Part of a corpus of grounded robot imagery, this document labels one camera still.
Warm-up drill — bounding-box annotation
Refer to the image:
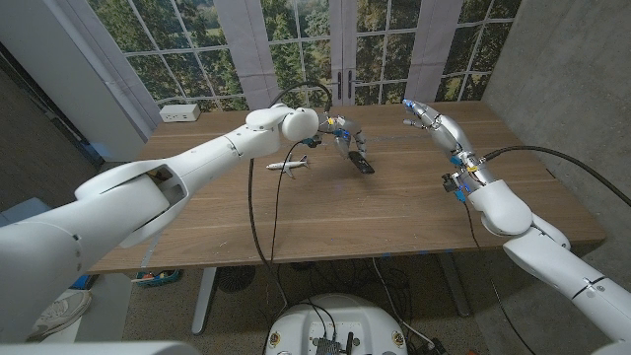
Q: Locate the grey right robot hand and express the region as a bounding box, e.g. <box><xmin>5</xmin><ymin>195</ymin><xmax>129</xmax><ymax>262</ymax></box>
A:
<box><xmin>401</xmin><ymin>98</ymin><xmax>497</xmax><ymax>191</ymax></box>

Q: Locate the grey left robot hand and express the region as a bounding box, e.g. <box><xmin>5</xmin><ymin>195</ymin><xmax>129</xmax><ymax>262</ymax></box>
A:
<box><xmin>317</xmin><ymin>113</ymin><xmax>370</xmax><ymax>162</ymax></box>

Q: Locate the black TV remote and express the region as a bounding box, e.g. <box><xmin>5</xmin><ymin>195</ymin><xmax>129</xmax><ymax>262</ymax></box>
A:
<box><xmin>347</xmin><ymin>150</ymin><xmax>376</xmax><ymax>176</ymax></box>

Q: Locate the white toy airplane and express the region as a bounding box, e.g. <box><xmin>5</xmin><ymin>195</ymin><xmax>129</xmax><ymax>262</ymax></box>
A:
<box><xmin>266</xmin><ymin>152</ymin><xmax>311</xmax><ymax>179</ymax></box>

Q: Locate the printed window backdrop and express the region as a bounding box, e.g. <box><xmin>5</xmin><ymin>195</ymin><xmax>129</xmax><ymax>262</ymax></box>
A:
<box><xmin>86</xmin><ymin>0</ymin><xmax>524</xmax><ymax>112</ymax></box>

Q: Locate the grey table leg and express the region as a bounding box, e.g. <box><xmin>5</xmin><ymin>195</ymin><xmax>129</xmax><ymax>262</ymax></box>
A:
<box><xmin>437</xmin><ymin>253</ymin><xmax>473</xmax><ymax>318</ymax></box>

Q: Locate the white power outlet box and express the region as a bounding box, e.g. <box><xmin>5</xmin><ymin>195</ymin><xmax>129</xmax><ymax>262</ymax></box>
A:
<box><xmin>159</xmin><ymin>104</ymin><xmax>202</xmax><ymax>123</ymax></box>

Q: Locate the black round fan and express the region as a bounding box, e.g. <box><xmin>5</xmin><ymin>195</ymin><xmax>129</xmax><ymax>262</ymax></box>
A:
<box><xmin>214</xmin><ymin>265</ymin><xmax>256</xmax><ymax>293</ymax></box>

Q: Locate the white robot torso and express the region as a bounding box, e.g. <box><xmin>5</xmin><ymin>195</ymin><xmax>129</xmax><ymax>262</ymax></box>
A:
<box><xmin>264</xmin><ymin>293</ymin><xmax>406</xmax><ymax>355</ymax></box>

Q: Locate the white table leg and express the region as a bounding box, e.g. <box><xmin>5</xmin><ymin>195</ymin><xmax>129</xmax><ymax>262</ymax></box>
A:
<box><xmin>190</xmin><ymin>266</ymin><xmax>218</xmax><ymax>336</ymax></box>

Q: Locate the blue basket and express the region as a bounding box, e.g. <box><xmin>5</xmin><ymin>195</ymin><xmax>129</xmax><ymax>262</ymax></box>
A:
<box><xmin>135</xmin><ymin>268</ymin><xmax>182</xmax><ymax>289</ymax></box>

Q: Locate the white robot head shroud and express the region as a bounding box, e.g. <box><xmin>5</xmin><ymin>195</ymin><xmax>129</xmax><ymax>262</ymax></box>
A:
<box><xmin>0</xmin><ymin>340</ymin><xmax>198</xmax><ymax>355</ymax></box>

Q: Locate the pale blue bin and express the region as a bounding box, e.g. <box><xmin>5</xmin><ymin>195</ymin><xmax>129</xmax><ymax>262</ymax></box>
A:
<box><xmin>0</xmin><ymin>197</ymin><xmax>50</xmax><ymax>228</ymax></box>

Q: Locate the white sneaker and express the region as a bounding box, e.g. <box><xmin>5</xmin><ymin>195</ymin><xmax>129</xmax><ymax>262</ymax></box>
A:
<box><xmin>29</xmin><ymin>290</ymin><xmax>94</xmax><ymax>341</ymax></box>

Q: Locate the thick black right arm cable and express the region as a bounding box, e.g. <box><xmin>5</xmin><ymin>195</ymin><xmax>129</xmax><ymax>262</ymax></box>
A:
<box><xmin>481</xmin><ymin>144</ymin><xmax>631</xmax><ymax>208</ymax></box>

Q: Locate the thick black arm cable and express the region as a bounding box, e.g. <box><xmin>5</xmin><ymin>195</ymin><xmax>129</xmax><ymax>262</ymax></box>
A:
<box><xmin>481</xmin><ymin>144</ymin><xmax>631</xmax><ymax>208</ymax></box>
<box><xmin>246</xmin><ymin>81</ymin><xmax>334</xmax><ymax>317</ymax></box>

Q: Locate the thin black left wrist cable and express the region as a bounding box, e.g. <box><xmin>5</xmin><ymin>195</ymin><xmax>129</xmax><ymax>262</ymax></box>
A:
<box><xmin>268</xmin><ymin>141</ymin><xmax>300</xmax><ymax>265</ymax></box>

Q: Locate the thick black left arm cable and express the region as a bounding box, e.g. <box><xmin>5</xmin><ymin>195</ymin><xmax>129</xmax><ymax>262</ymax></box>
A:
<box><xmin>246</xmin><ymin>81</ymin><xmax>334</xmax><ymax>317</ymax></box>

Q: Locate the white floor cable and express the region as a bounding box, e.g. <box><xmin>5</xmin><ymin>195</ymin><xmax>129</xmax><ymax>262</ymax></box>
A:
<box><xmin>371</xmin><ymin>257</ymin><xmax>438</xmax><ymax>349</ymax></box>

